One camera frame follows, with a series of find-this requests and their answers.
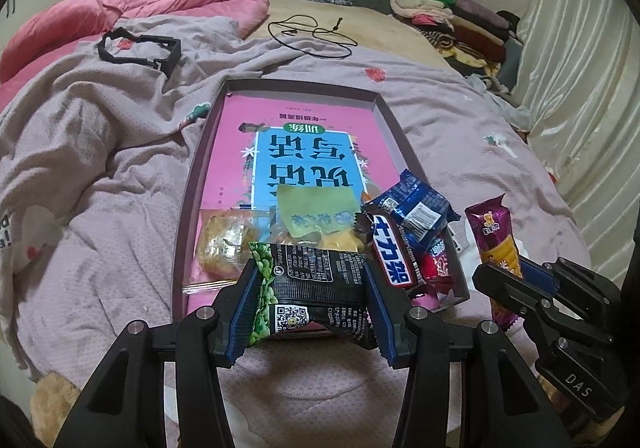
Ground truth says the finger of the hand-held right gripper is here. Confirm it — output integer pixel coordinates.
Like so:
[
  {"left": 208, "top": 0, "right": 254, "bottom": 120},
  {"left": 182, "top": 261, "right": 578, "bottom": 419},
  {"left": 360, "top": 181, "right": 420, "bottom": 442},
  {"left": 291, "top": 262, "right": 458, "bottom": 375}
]
[
  {"left": 472, "top": 262, "right": 556, "bottom": 329},
  {"left": 517, "top": 255, "right": 621, "bottom": 319}
]

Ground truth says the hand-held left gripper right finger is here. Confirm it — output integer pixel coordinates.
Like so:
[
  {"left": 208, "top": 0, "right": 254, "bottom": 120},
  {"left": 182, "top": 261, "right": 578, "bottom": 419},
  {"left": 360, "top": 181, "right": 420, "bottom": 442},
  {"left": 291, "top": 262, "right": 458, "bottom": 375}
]
[{"left": 364, "top": 260, "right": 573, "bottom": 448}]

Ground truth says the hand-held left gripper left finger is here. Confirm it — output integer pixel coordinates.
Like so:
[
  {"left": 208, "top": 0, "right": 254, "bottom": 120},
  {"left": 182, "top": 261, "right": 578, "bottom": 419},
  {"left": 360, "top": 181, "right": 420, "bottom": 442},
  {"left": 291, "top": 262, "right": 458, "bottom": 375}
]
[{"left": 52, "top": 257, "right": 263, "bottom": 448}]

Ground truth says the purple biscuit packet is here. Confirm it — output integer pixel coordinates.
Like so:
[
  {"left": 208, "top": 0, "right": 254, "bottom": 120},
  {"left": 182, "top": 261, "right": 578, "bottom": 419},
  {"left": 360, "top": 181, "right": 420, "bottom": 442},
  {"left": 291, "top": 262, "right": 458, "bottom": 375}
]
[{"left": 464, "top": 194, "right": 531, "bottom": 331}]

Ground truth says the brown chocolate bar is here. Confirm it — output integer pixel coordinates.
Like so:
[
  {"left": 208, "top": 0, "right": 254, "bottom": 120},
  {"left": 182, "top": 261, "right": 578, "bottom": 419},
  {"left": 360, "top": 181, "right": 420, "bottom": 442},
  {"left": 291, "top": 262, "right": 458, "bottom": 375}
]
[{"left": 361, "top": 210, "right": 421, "bottom": 289}]

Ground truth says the clear pastry packet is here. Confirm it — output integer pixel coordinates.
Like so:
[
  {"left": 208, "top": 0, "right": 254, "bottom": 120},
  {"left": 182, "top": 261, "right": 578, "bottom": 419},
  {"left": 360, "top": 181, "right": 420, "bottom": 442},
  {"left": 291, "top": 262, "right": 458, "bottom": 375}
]
[{"left": 182, "top": 208, "right": 273, "bottom": 296}]

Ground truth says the red candy packet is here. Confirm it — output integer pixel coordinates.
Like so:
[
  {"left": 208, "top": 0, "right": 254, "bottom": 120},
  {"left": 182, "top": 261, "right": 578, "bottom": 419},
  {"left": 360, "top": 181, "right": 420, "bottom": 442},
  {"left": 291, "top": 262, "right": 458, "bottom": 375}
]
[{"left": 412, "top": 238, "right": 456, "bottom": 299}]

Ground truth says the black green nut packet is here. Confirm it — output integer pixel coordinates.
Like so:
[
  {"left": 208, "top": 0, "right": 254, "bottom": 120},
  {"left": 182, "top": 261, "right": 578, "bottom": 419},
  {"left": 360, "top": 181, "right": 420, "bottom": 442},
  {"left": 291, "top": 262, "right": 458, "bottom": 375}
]
[{"left": 247, "top": 242, "right": 381, "bottom": 351}]

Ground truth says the blue wafer packet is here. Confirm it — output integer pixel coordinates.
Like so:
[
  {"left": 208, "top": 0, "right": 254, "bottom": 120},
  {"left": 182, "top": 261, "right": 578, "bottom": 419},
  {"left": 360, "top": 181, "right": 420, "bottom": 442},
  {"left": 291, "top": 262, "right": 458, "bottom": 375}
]
[{"left": 362, "top": 169, "right": 461, "bottom": 251}]

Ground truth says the green yellow cake packet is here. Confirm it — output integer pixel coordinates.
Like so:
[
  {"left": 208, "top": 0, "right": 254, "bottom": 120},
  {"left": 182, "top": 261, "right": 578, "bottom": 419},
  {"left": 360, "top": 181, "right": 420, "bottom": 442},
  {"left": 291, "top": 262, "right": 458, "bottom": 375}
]
[{"left": 272, "top": 183, "right": 363, "bottom": 253}]

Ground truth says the shallow cardboard box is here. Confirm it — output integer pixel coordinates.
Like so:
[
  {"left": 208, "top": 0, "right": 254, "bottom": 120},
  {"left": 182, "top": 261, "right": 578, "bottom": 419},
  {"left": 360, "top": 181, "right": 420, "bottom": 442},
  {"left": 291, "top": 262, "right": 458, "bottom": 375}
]
[{"left": 171, "top": 79, "right": 471, "bottom": 329}]

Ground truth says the pink book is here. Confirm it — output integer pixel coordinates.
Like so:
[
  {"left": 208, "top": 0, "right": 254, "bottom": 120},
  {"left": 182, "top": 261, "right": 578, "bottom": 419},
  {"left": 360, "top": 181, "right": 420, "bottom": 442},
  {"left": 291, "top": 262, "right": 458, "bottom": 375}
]
[{"left": 187, "top": 95, "right": 401, "bottom": 293}]

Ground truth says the light blue garment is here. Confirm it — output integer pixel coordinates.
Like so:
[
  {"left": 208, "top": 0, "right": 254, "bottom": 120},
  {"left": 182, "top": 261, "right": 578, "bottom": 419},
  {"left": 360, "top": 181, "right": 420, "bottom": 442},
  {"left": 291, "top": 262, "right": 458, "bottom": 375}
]
[{"left": 465, "top": 72, "right": 533, "bottom": 129}]

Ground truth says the white curtain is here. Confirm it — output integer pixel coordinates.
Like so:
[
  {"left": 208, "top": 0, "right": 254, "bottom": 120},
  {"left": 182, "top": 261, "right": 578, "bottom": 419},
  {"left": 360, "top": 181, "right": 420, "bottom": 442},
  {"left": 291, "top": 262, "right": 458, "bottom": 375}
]
[{"left": 515, "top": 0, "right": 640, "bottom": 259}]

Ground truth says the beige plush toy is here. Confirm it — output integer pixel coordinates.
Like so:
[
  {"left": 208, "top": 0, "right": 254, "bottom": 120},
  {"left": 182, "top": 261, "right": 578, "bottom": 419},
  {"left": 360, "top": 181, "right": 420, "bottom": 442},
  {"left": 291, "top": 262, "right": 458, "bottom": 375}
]
[{"left": 30, "top": 373, "right": 83, "bottom": 448}]

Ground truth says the pile of folded clothes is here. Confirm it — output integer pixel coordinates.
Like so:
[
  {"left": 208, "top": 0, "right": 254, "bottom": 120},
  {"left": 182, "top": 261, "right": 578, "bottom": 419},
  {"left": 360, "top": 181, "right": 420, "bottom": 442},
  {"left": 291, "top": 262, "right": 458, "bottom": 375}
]
[{"left": 390, "top": 0, "right": 521, "bottom": 73}]

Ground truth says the beige bed sheet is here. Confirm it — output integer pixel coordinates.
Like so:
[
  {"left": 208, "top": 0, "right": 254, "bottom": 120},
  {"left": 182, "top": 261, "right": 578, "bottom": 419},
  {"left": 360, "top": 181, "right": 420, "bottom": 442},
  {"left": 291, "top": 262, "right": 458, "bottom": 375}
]
[{"left": 250, "top": 0, "right": 456, "bottom": 73}]

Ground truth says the pink quilt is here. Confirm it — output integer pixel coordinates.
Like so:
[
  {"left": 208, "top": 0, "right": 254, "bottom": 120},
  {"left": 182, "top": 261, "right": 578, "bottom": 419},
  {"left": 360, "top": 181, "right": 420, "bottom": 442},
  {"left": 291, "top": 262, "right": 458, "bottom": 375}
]
[{"left": 0, "top": 0, "right": 270, "bottom": 98}]

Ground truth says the black plastic frame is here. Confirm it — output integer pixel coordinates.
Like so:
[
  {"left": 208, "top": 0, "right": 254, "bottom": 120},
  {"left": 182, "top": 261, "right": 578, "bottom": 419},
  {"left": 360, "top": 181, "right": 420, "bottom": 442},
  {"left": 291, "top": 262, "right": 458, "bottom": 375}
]
[{"left": 97, "top": 28, "right": 182, "bottom": 78}]

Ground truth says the black cable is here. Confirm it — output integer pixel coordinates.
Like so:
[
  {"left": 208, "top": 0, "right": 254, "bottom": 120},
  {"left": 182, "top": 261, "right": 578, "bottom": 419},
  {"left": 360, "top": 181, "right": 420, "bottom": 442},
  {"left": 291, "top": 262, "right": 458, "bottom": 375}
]
[{"left": 267, "top": 15, "right": 358, "bottom": 59}]

